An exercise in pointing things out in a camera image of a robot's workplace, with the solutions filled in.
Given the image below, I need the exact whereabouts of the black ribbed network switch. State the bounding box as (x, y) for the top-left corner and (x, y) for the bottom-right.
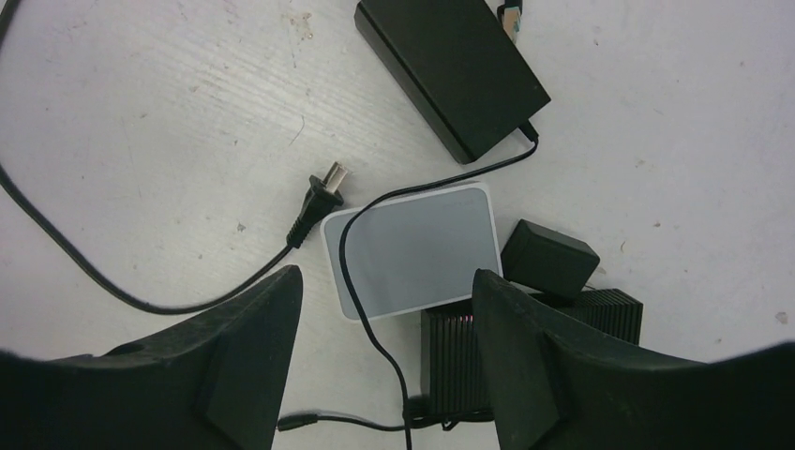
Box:
(410, 289), (644, 425)

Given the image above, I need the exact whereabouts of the small black wall adapter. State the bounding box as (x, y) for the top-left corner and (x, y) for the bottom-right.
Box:
(501, 219), (600, 303)

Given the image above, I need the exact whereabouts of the thin black brick output cable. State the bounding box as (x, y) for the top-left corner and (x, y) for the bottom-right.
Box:
(337, 121), (540, 450)

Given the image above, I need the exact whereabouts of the black two-prong power cord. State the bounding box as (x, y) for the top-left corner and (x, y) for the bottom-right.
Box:
(0, 0), (349, 316)

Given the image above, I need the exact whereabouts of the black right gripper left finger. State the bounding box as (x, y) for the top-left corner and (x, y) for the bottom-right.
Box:
(1, 265), (303, 449)

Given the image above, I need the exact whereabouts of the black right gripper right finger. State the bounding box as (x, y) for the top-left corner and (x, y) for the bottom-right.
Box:
(472, 269), (794, 449)

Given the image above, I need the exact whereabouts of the black power brick adapter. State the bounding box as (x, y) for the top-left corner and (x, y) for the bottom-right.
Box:
(354, 0), (550, 165)

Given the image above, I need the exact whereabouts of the white square network box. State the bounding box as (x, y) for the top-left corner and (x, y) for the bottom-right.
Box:
(320, 181), (503, 321)

